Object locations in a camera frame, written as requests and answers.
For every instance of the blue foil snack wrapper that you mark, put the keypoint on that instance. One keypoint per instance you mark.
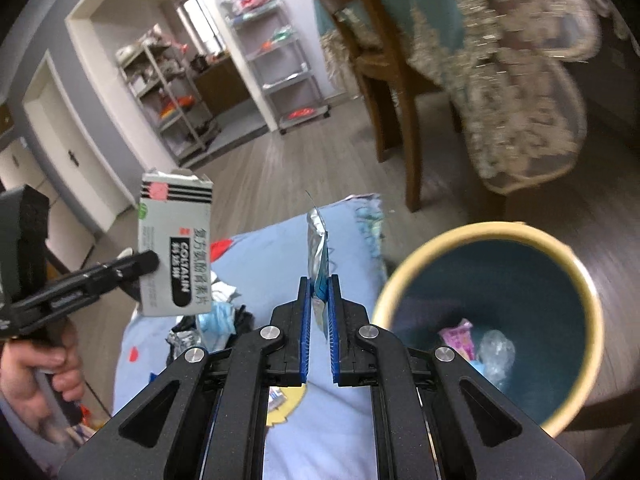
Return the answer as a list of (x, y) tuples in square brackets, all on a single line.
[(317, 250)]

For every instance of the black plastic bag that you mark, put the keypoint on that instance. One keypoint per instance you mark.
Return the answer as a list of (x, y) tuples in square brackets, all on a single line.
[(244, 322)]

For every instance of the white door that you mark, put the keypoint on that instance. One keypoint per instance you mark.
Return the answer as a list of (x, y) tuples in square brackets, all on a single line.
[(75, 160)]

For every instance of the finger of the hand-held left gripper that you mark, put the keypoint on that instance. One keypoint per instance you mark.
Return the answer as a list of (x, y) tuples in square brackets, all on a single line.
[(115, 272)]

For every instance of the table with lace tablecloth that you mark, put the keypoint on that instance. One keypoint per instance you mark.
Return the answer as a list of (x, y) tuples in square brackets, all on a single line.
[(500, 85)]

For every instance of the white striped medicine box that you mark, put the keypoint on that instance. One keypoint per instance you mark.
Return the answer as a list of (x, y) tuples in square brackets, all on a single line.
[(170, 220)]

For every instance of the blue cartoon printed pillow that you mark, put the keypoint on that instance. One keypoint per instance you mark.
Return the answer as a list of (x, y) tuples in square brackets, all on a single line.
[(270, 255)]

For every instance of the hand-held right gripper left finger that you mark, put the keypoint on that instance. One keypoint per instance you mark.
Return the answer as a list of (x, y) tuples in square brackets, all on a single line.
[(305, 330)]

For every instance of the silver foil wrapper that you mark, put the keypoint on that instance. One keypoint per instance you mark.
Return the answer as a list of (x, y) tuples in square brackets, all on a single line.
[(185, 341)]

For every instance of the brown wooden chair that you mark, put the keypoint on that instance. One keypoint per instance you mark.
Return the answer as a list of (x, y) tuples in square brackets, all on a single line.
[(395, 110)]

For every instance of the white tissue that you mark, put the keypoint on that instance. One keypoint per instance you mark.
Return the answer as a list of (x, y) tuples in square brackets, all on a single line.
[(222, 287)]

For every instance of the wooden kitchen cabinet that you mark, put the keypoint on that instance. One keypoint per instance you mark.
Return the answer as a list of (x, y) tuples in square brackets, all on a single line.
[(225, 90)]

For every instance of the purple snack packet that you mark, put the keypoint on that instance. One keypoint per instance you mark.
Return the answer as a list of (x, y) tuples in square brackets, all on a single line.
[(457, 337)]

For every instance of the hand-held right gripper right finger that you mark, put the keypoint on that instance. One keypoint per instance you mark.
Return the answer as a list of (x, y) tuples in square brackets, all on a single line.
[(334, 340)]

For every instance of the metal shelf rack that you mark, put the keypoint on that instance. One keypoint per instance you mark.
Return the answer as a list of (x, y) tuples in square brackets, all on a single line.
[(170, 105)]

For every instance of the kitchen window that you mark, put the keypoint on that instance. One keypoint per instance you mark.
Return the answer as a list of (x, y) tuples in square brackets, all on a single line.
[(200, 25)]

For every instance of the teal bin with yellow rim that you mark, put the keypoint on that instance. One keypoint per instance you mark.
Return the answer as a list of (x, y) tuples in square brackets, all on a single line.
[(525, 280)]

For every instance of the blue face mask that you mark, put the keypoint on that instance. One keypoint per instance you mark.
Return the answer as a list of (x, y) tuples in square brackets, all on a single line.
[(217, 322)]

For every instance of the person's left hand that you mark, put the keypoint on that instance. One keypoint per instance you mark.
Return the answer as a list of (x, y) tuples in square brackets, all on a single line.
[(35, 375)]

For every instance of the clear plastic bag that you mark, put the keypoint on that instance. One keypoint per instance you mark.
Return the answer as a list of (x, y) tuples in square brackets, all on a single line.
[(495, 355)]

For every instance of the grey rolling shelf cart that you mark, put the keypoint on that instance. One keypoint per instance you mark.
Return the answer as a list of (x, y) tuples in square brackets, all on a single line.
[(295, 80)]

